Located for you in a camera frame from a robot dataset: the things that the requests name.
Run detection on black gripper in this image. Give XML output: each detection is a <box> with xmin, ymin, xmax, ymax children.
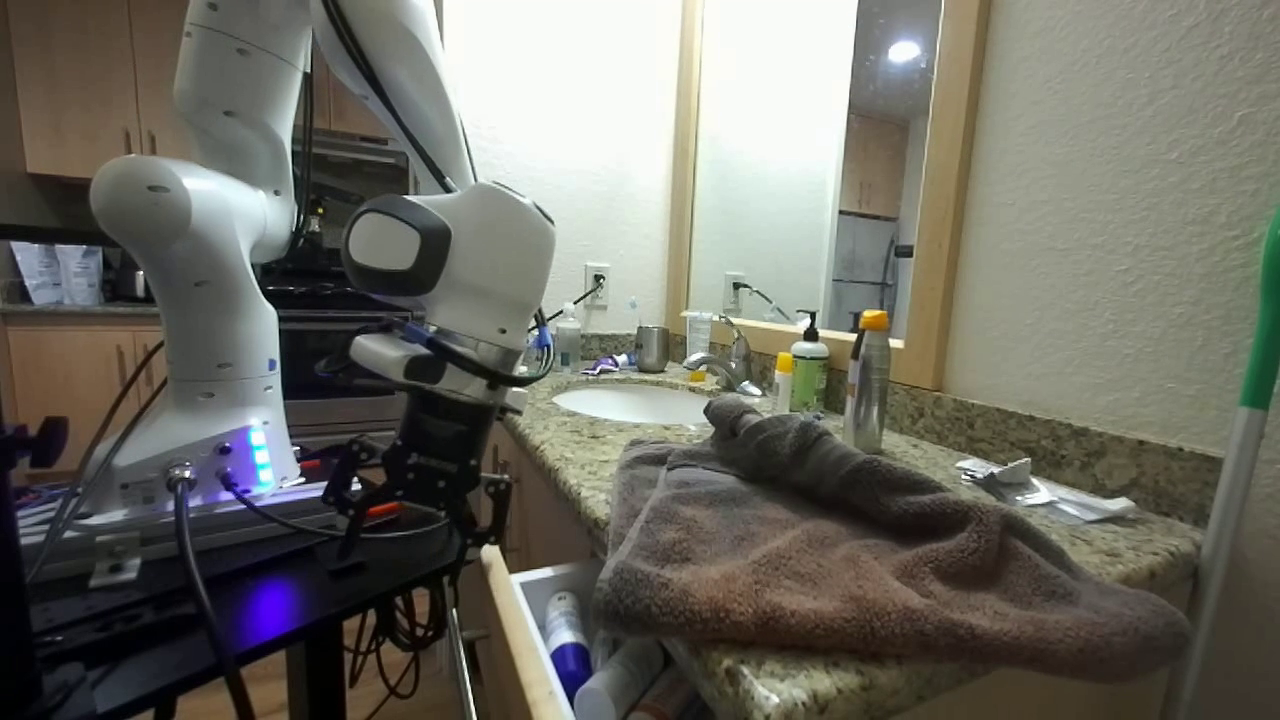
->
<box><xmin>385</xmin><ymin>386</ymin><xmax>503</xmax><ymax>549</ymax></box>

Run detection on white wooden-front drawer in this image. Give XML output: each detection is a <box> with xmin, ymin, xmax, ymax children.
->
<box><xmin>476</xmin><ymin>540</ymin><xmax>705</xmax><ymax>720</ymax></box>

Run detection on brown grey towel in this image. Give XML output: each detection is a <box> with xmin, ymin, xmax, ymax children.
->
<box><xmin>594</xmin><ymin>390</ymin><xmax>1196</xmax><ymax>688</ymax></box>

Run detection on blue and white bottle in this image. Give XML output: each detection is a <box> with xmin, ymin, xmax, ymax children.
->
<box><xmin>541</xmin><ymin>587</ymin><xmax>600</xmax><ymax>702</ymax></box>

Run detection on white oval sink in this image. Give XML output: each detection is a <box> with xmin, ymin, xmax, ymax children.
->
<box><xmin>547</xmin><ymin>374</ymin><xmax>726</xmax><ymax>430</ymax></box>

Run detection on white tube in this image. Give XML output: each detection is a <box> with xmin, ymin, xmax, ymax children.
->
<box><xmin>572</xmin><ymin>636</ymin><xmax>672</xmax><ymax>720</ymax></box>

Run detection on metal cup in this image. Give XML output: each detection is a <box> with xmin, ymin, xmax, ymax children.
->
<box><xmin>628</xmin><ymin>321</ymin><xmax>672</xmax><ymax>374</ymax></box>

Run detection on black robot table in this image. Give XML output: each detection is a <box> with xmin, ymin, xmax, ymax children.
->
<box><xmin>0</xmin><ymin>491</ymin><xmax>513</xmax><ymax>720</ymax></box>

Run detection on white cup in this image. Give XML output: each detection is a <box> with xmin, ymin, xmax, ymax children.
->
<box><xmin>682</xmin><ymin>308</ymin><xmax>721</xmax><ymax>364</ymax></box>

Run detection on chrome faucet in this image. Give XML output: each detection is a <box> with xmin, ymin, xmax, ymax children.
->
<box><xmin>682</xmin><ymin>313</ymin><xmax>769</xmax><ymax>398</ymax></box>

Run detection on black oven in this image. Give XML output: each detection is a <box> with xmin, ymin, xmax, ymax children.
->
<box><xmin>261</xmin><ymin>126</ymin><xmax>419</xmax><ymax>446</ymax></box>

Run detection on small yellow bottle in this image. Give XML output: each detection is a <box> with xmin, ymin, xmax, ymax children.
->
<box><xmin>769</xmin><ymin>349</ymin><xmax>799</xmax><ymax>417</ymax></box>

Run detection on green soap pump bottle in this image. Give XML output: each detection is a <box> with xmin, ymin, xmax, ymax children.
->
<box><xmin>790</xmin><ymin>304</ymin><xmax>838</xmax><ymax>418</ymax></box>

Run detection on wooden base cabinet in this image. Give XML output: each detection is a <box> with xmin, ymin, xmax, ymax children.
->
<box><xmin>0</xmin><ymin>308</ymin><xmax>173</xmax><ymax>470</ymax></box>

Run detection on silver bottle orange cap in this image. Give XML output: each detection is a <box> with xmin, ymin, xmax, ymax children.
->
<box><xmin>843</xmin><ymin>304</ymin><xmax>896</xmax><ymax>461</ymax></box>

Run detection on white paper sheet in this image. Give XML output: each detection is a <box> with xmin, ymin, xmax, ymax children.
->
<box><xmin>7</xmin><ymin>239</ymin><xmax>107</xmax><ymax>313</ymax></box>

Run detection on wood framed mirror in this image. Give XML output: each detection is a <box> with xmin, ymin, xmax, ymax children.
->
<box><xmin>666</xmin><ymin>0</ymin><xmax>1002</xmax><ymax>390</ymax></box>

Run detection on crumpled white wrapper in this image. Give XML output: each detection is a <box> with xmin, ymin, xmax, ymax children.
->
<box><xmin>953</xmin><ymin>446</ymin><xmax>1144</xmax><ymax>528</ymax></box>

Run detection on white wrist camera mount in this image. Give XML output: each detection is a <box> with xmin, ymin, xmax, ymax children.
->
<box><xmin>345</xmin><ymin>327</ymin><xmax>533</xmax><ymax>413</ymax></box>

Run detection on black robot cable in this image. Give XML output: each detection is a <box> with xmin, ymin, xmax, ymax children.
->
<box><xmin>166</xmin><ymin>464</ymin><xmax>261</xmax><ymax>720</ymax></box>

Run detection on white wall outlet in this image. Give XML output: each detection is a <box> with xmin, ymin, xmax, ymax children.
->
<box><xmin>581</xmin><ymin>256</ymin><xmax>616</xmax><ymax>317</ymax></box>

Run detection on wooden wall cabinets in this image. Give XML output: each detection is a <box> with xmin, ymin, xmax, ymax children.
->
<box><xmin>0</xmin><ymin>0</ymin><xmax>194</xmax><ymax>183</ymax></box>

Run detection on green and white mop handle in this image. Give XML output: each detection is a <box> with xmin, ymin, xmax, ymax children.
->
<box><xmin>1170</xmin><ymin>206</ymin><xmax>1280</xmax><ymax>720</ymax></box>

